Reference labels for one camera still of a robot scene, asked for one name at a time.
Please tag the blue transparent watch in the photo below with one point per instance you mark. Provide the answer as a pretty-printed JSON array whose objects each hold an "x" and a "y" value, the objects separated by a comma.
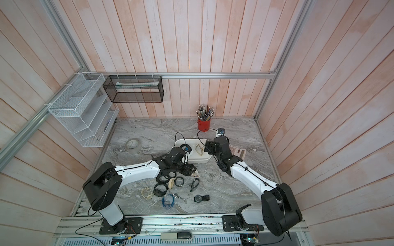
[{"x": 168, "y": 201}]

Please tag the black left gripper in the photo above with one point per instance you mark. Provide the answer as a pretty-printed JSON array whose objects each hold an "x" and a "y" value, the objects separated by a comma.
[{"x": 189, "y": 169}]

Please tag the gold beige watch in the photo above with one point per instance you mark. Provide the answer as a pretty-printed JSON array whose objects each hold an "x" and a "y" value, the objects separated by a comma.
[{"x": 199, "y": 150}]

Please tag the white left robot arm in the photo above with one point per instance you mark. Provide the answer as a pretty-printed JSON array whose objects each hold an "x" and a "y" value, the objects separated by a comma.
[{"x": 102, "y": 186}]

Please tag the black square smartwatch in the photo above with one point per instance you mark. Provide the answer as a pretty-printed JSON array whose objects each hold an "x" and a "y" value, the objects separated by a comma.
[{"x": 179, "y": 181}]

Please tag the clear tape roll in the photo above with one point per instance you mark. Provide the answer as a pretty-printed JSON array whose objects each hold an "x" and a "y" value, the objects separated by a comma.
[{"x": 133, "y": 146}]

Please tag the white storage box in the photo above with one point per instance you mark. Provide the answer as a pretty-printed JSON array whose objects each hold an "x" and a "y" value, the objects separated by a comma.
[{"x": 193, "y": 157}]

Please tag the beige strap watch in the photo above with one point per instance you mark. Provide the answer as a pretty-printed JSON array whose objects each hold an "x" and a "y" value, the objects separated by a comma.
[{"x": 171, "y": 183}]

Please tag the black mesh basket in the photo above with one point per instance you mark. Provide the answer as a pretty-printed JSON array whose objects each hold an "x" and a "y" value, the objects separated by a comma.
[{"x": 134, "y": 88}]

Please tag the black strap watch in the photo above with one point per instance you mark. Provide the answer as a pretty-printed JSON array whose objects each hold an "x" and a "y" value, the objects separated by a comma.
[{"x": 194, "y": 184}]

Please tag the cream band watch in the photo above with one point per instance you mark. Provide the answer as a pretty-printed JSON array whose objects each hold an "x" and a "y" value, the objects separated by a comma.
[{"x": 147, "y": 193}]

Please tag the white wire mesh shelf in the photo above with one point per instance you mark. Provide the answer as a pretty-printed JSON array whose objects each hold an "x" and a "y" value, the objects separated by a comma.
[{"x": 87, "y": 116}]

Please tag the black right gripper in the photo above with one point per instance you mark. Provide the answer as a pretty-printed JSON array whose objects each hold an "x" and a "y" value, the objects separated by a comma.
[{"x": 212, "y": 145}]

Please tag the black round face watch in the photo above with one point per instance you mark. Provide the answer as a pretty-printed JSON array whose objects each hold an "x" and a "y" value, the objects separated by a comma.
[{"x": 200, "y": 198}]

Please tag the red pen cup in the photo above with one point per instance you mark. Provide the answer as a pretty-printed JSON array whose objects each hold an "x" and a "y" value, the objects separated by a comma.
[{"x": 203, "y": 126}]

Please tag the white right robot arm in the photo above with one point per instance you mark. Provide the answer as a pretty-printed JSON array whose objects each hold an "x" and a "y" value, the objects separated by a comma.
[{"x": 279, "y": 210}]

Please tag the pens in cup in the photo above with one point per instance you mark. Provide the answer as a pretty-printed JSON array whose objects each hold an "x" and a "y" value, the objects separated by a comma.
[{"x": 205, "y": 113}]

